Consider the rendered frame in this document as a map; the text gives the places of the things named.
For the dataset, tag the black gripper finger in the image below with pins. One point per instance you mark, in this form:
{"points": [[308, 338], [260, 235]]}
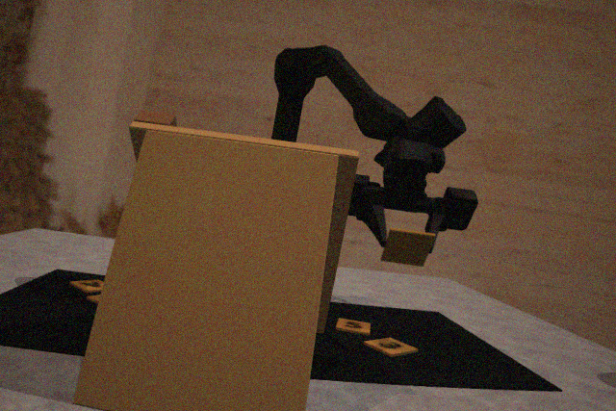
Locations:
{"points": [[371, 211], [440, 216]]}

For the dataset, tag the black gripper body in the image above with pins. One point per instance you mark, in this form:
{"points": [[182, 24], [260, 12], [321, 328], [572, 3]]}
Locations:
{"points": [[407, 195]]}

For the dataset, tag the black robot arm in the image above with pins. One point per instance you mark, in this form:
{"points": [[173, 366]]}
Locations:
{"points": [[415, 144]]}

